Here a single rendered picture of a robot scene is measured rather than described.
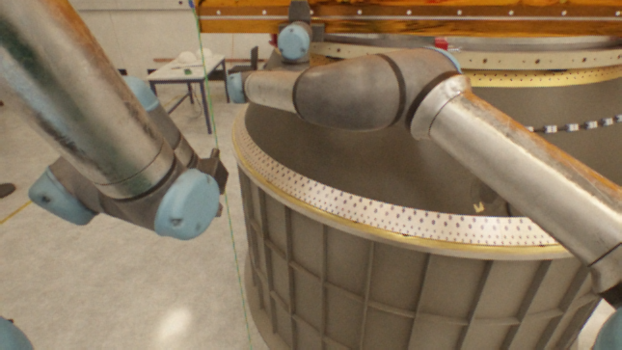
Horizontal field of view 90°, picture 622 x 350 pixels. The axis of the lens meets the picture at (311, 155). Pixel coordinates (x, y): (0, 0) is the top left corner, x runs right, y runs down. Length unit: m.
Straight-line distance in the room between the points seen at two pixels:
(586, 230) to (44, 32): 0.49
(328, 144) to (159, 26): 6.51
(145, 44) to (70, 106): 7.43
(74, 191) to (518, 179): 0.51
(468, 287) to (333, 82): 1.03
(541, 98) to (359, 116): 0.89
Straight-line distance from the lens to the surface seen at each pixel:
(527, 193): 0.44
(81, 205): 0.45
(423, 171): 1.11
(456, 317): 1.45
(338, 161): 1.17
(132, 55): 7.91
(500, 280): 1.35
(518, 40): 1.20
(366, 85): 0.45
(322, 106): 0.47
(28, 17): 0.26
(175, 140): 0.52
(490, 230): 1.18
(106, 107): 0.29
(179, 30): 7.30
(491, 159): 0.45
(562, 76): 1.33
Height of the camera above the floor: 1.90
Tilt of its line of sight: 28 degrees down
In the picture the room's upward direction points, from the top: straight up
